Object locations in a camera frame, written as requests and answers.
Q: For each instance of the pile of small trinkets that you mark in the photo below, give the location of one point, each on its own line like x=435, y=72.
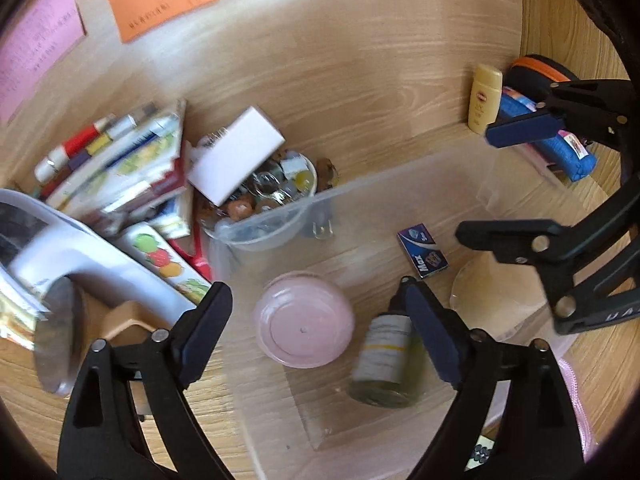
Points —
x=270, y=185

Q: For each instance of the small blue cardboard box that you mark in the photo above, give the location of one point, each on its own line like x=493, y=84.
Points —
x=422, y=250

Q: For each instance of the clear plastic storage box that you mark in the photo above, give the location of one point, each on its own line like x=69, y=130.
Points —
x=280, y=435

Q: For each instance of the stack of books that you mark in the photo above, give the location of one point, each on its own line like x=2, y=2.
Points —
x=125, y=170

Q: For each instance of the pink paper note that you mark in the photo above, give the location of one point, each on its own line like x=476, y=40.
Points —
x=35, y=45

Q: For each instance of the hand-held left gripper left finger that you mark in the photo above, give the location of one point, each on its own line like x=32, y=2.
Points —
x=200, y=340

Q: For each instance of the small clear plastic bowl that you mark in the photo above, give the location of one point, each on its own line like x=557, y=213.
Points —
x=260, y=232

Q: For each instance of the white paper booklet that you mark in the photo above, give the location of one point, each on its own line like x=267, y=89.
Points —
x=75, y=255

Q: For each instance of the wooden mug with lid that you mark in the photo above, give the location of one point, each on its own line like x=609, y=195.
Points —
x=55, y=340

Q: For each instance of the black case with orange zip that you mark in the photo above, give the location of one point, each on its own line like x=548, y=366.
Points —
x=535, y=75

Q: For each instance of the red white marker pen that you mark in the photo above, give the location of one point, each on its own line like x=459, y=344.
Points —
x=70, y=150

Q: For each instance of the clear plastic jar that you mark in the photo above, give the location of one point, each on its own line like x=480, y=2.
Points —
x=490, y=300

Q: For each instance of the glass bottle with white label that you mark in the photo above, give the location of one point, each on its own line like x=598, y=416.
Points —
x=382, y=355

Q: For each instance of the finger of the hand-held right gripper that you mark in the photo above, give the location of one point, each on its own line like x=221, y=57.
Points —
x=500, y=240
x=525, y=127

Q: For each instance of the fruit printed booklet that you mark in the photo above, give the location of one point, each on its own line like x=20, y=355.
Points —
x=160, y=260

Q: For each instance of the wooden desktop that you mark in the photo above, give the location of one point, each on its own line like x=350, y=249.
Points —
x=20, y=375

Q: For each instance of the yellow sunscreen bottle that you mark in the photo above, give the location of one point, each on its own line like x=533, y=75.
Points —
x=484, y=100

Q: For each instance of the blue pencil case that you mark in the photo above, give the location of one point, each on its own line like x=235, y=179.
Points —
x=575, y=160

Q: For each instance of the brown walnut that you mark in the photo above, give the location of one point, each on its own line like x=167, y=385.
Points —
x=327, y=172

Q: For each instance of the white rectangular box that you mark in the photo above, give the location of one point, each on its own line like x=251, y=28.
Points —
x=235, y=155

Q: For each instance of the orange paper note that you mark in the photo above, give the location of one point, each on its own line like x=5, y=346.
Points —
x=165, y=5

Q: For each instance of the pink mesh bag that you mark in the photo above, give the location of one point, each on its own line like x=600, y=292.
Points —
x=575, y=395

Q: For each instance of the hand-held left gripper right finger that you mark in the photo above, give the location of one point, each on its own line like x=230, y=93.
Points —
x=435, y=340

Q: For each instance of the mahjong tile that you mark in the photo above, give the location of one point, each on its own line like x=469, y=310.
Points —
x=480, y=455

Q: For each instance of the red flat packet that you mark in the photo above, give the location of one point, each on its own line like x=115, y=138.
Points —
x=197, y=260

